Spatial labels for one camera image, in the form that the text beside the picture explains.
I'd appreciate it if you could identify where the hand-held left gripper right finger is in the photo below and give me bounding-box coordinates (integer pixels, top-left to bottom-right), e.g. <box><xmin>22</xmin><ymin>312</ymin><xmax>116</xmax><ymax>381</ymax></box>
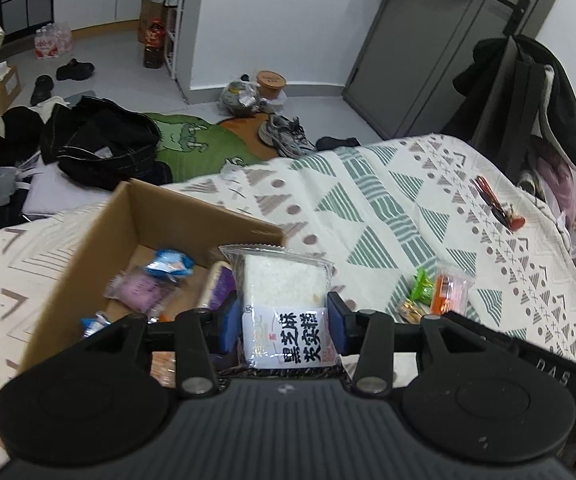
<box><xmin>327</xmin><ymin>291</ymin><xmax>475</xmax><ymax>397</ymax></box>

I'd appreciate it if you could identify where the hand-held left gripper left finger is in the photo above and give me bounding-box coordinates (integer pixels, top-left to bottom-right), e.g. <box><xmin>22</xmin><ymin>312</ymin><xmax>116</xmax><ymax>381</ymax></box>
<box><xmin>75</xmin><ymin>295</ymin><xmax>245</xmax><ymax>402</ymax></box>

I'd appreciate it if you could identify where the long purple snack packet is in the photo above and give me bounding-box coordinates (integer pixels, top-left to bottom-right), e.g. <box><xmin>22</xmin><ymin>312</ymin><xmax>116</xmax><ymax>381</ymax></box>
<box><xmin>197</xmin><ymin>260</ymin><xmax>236</xmax><ymax>311</ymax></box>

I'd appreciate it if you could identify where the white packet with black label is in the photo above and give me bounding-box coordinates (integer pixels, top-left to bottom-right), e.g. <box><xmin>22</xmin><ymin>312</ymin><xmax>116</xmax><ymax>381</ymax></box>
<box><xmin>218</xmin><ymin>244</ymin><xmax>343</xmax><ymax>368</ymax></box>

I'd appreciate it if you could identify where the orange cracker packet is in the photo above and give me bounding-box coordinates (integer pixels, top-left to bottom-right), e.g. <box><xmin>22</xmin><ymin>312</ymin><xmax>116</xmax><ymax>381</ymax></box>
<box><xmin>150</xmin><ymin>352</ymin><xmax>177</xmax><ymax>388</ymax></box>

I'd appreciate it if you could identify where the small blue snack packet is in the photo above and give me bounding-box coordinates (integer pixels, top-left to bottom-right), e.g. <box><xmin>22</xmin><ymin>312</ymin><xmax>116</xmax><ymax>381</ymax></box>
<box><xmin>145</xmin><ymin>248</ymin><xmax>195</xmax><ymax>278</ymax></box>

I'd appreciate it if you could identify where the clear purple snack packet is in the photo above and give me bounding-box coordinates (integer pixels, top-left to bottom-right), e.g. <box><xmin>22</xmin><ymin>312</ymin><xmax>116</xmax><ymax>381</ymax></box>
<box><xmin>105</xmin><ymin>267</ymin><xmax>179</xmax><ymax>313</ymax></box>

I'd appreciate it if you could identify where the blue white snack packet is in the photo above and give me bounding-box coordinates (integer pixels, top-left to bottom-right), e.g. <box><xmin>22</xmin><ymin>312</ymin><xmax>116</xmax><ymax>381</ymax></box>
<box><xmin>80</xmin><ymin>311</ymin><xmax>113</xmax><ymax>338</ymax></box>

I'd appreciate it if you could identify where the clear peanut snack packet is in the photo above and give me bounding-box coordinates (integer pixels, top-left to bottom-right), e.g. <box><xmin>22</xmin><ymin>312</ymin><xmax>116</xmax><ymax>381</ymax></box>
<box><xmin>399</xmin><ymin>299</ymin><xmax>429</xmax><ymax>322</ymax></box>

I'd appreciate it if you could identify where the bright green snack packet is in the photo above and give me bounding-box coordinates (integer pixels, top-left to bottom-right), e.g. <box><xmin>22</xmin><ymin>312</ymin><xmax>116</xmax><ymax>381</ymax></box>
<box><xmin>410</xmin><ymin>267</ymin><xmax>436</xmax><ymax>306</ymax></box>

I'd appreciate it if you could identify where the orange sausage packet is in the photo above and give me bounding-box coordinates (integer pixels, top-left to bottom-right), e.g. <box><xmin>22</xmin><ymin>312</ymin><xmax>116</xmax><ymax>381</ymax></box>
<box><xmin>430</xmin><ymin>262</ymin><xmax>474</xmax><ymax>316</ymax></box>

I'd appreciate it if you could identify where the pink cloth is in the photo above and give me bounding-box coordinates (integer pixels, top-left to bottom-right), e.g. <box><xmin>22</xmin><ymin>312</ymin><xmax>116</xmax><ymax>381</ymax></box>
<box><xmin>538</xmin><ymin>155</ymin><xmax>576</xmax><ymax>221</ymax></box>

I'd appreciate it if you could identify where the green dinosaur rug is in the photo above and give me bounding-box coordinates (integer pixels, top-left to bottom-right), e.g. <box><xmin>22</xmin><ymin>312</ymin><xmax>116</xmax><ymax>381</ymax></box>
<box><xmin>142</xmin><ymin>112</ymin><xmax>273</xmax><ymax>181</ymax></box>

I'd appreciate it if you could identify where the black sock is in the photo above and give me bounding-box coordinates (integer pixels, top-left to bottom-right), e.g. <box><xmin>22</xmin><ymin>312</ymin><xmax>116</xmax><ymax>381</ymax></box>
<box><xmin>316</xmin><ymin>136</ymin><xmax>361</xmax><ymax>151</ymax></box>

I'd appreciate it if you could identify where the grey sneaker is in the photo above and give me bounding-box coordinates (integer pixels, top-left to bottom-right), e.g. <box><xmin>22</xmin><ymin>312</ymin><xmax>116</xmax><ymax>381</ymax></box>
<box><xmin>280</xmin><ymin>115</ymin><xmax>316</xmax><ymax>153</ymax></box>
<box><xmin>259</xmin><ymin>115</ymin><xmax>299</xmax><ymax>157</ymax></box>

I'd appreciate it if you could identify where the black bag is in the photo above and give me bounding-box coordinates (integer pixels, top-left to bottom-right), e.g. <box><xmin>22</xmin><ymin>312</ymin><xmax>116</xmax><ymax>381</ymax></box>
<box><xmin>40</xmin><ymin>95</ymin><xmax>173</xmax><ymax>191</ymax></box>

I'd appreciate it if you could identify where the clear plastic rubbish bag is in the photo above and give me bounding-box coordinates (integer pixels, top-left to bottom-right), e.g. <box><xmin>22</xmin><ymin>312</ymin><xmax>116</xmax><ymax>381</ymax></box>
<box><xmin>220</xmin><ymin>80</ymin><xmax>263</xmax><ymax>120</ymax></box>

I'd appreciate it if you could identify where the white clothing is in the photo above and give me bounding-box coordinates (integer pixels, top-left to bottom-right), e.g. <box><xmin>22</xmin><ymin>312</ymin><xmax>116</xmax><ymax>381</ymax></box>
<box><xmin>0</xmin><ymin>160</ymin><xmax>63</xmax><ymax>216</ymax></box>

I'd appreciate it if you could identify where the brown takeaway food bowl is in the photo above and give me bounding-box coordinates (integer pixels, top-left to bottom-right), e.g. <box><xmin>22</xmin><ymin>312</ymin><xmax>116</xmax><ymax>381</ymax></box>
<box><xmin>256</xmin><ymin>70</ymin><xmax>287</xmax><ymax>101</ymax></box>

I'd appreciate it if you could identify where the black coat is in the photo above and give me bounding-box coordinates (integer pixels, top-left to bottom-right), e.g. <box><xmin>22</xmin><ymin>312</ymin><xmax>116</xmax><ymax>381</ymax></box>
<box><xmin>450</xmin><ymin>35</ymin><xmax>576</xmax><ymax>171</ymax></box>

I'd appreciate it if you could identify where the grey chair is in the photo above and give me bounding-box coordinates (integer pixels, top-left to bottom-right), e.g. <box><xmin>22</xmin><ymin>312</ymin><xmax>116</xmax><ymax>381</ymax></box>
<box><xmin>470</xmin><ymin>35</ymin><xmax>549</xmax><ymax>176</ymax></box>

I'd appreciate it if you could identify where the grey door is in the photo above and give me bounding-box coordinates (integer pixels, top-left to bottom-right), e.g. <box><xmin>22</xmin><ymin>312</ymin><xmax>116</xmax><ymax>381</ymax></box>
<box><xmin>343</xmin><ymin>0</ymin><xmax>571</xmax><ymax>141</ymax></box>

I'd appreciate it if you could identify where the dark bottle with red label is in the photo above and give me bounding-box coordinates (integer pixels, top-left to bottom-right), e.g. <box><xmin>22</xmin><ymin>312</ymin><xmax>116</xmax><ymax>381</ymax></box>
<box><xmin>142</xmin><ymin>19</ymin><xmax>166</xmax><ymax>69</ymax></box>

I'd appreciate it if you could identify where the black clothing pile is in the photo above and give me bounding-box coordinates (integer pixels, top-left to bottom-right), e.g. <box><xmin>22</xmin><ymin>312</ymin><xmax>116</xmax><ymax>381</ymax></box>
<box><xmin>0</xmin><ymin>107</ymin><xmax>43</xmax><ymax>196</ymax></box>

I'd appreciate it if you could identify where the white shelf rack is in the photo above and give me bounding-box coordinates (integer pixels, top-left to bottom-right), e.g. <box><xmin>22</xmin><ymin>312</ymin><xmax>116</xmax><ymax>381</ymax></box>
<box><xmin>163</xmin><ymin>0</ymin><xmax>191</xmax><ymax>81</ymax></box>

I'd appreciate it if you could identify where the black shoe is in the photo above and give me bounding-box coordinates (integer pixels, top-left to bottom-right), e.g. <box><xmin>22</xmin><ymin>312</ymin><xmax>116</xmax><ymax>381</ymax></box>
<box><xmin>56</xmin><ymin>58</ymin><xmax>95</xmax><ymax>81</ymax></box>
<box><xmin>30</xmin><ymin>75</ymin><xmax>54</xmax><ymax>106</ymax></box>

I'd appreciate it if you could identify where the brown paper bag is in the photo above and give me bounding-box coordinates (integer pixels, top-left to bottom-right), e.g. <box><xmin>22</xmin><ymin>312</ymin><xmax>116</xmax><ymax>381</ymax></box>
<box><xmin>139</xmin><ymin>0</ymin><xmax>169</xmax><ymax>43</ymax></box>

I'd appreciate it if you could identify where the small cardboard tissue box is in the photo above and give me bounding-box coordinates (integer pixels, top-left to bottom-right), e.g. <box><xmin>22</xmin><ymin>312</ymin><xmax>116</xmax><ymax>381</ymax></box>
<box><xmin>0</xmin><ymin>62</ymin><xmax>22</xmax><ymax>113</ymax></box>

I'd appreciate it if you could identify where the pack of water bottles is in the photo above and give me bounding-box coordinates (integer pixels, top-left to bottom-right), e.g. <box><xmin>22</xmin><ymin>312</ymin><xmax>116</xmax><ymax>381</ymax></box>
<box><xmin>34</xmin><ymin>22</ymin><xmax>73</xmax><ymax>61</ymax></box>

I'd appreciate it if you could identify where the black door handle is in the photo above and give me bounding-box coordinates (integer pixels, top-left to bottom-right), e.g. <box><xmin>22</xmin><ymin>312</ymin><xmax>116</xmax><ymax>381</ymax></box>
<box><xmin>494</xmin><ymin>0</ymin><xmax>530</xmax><ymax>36</ymax></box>

